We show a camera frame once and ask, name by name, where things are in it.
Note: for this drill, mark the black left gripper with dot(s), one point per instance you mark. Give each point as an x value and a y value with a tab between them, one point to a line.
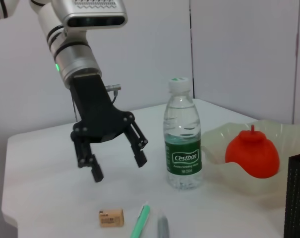
95	116

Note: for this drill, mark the green pen white tip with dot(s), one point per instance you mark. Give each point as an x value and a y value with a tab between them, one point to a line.
141	223

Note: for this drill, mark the clear water bottle green label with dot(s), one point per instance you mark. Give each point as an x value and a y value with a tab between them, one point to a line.
183	148

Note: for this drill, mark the red-orange fruit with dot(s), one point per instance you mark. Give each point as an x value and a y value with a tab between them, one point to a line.
254	156

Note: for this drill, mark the grey marker pen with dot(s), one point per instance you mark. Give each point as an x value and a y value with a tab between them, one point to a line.
162	228

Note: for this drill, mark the black mesh pen holder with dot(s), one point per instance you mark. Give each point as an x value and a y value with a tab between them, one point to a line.
297	198

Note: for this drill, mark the small tan cylinder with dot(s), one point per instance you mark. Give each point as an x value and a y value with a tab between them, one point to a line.
111	218

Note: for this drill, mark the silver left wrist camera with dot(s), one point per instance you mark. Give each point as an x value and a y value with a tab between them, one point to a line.
95	12

